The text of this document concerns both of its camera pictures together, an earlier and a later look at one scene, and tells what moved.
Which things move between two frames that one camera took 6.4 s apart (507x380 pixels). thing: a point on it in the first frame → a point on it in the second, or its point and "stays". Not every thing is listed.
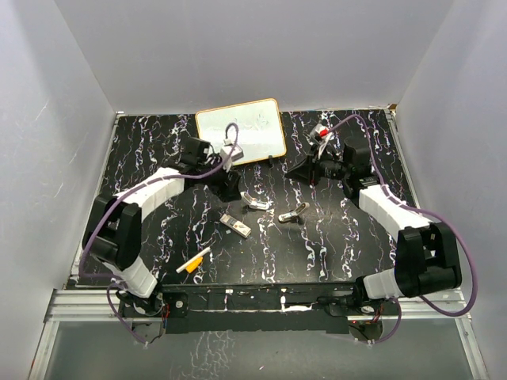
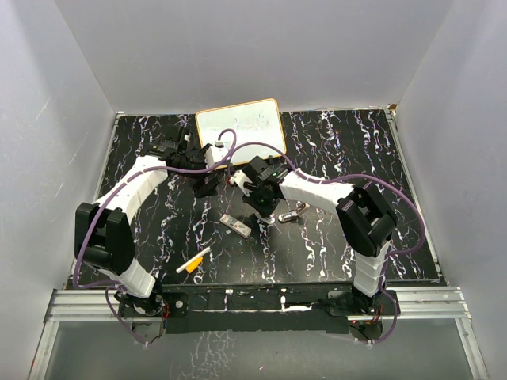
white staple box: x=237 y=226 stays
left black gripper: x=226 y=189 → x=202 y=188
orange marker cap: x=191 y=268 stays
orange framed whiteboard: x=256 y=127 stays
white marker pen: x=203 y=253 stays
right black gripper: x=308 y=168 → x=264 y=211
